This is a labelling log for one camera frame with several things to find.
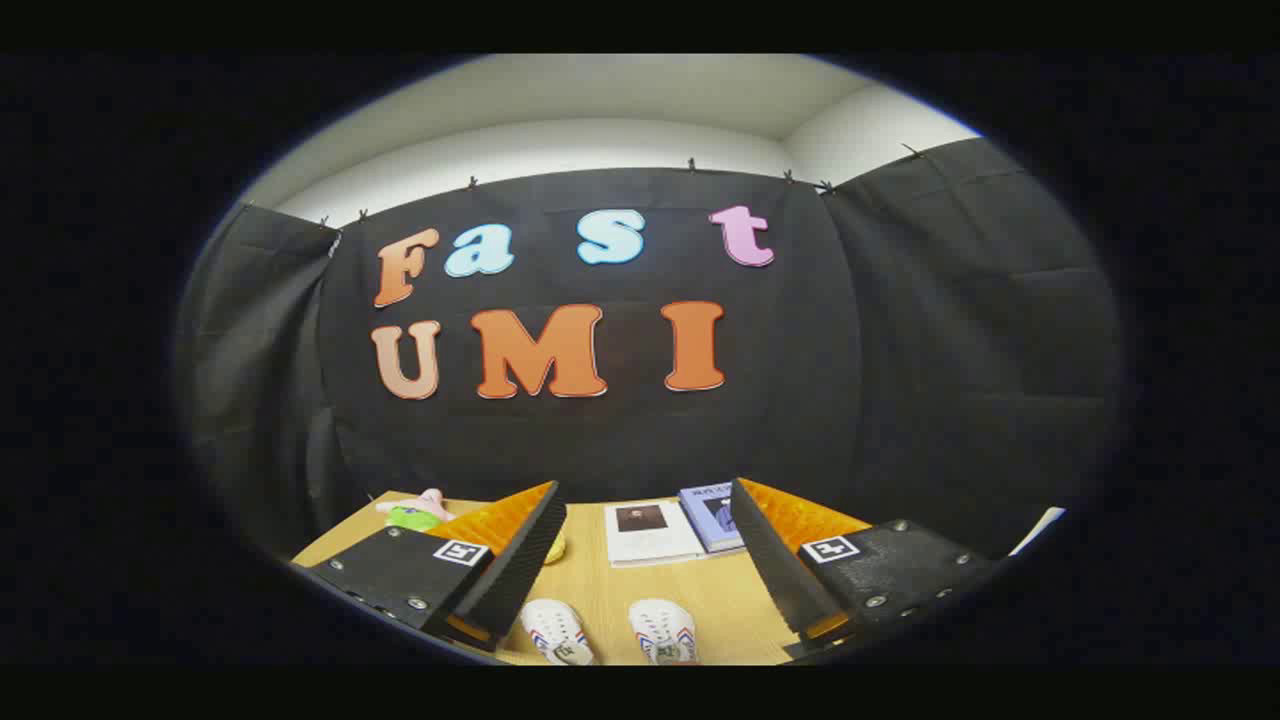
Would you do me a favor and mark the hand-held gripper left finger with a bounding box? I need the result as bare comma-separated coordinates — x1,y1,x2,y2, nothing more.
295,480,568,652

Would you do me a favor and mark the white book with dark photo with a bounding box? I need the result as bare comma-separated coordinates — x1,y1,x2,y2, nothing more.
604,500,706,568

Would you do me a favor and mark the black backdrop cloth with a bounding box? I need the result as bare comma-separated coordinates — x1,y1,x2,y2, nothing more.
175,135,1126,561

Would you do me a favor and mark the white striped canvas shoe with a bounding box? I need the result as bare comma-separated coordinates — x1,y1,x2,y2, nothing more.
520,598,596,666
628,598,701,666

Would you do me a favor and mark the blue cover book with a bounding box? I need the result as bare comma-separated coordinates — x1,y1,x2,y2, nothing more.
679,484,747,554

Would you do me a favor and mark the monitor screen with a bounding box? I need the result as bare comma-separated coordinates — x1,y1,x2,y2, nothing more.
1008,507,1067,557

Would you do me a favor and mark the pink and green plush toy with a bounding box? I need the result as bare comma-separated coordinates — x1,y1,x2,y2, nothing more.
375,488,456,532

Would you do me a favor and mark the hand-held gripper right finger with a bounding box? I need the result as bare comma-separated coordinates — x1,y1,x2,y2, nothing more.
730,477,1001,661

